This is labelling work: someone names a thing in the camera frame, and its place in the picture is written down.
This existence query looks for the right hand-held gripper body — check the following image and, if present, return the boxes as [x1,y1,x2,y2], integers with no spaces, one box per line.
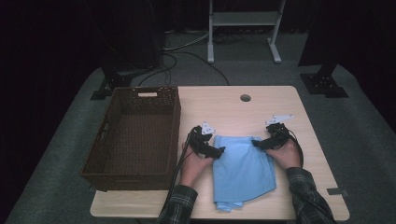
[265,114,294,149]

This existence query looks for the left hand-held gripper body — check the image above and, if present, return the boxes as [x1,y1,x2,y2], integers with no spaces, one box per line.
[190,120,217,157]

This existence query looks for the light blue shirt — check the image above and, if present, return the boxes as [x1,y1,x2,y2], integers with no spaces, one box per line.
[212,134,277,213]

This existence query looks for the brown woven basket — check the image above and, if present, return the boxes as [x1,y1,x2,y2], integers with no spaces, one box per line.
[79,86,182,192]

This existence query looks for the person's right hand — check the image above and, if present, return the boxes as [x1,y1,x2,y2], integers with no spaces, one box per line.
[265,139,303,171]

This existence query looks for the person's left hand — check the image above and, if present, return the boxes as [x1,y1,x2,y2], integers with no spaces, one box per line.
[179,148,215,188]

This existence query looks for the black stand base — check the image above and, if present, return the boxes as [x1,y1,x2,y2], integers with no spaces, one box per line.
[299,63,349,99]
[90,66,134,101]

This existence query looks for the grey tape strip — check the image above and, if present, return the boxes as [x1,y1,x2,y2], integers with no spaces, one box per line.
[326,187,350,198]

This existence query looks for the black equipment box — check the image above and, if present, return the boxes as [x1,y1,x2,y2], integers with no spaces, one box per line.
[99,0,165,73]

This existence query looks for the white metal stand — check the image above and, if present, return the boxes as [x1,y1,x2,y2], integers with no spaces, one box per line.
[206,0,287,64]

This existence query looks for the right hand-held gripper black cable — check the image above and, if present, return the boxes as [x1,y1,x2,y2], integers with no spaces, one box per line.
[287,128,305,166]

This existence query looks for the hand-held gripper black cable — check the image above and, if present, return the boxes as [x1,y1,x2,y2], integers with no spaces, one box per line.
[287,128,305,166]
[167,133,193,201]

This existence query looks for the left hand-held gripper black cable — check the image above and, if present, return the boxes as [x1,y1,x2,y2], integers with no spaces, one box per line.
[167,133,193,201]

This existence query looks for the black floor cable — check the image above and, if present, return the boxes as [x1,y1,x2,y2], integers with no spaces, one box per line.
[137,50,231,87]

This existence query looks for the grey floor cable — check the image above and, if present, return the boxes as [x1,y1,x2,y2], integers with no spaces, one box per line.
[162,29,210,52]

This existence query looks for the tangled black floor cables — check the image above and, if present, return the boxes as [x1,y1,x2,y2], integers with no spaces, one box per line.
[214,32,247,45]

